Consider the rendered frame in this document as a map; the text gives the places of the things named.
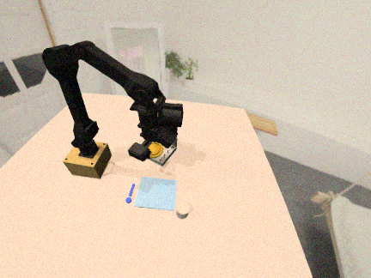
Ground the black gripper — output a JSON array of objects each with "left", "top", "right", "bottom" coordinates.
[{"left": 128, "top": 121, "right": 161, "bottom": 162}]

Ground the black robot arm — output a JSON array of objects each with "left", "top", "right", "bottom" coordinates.
[{"left": 41, "top": 40, "right": 184, "bottom": 159}]

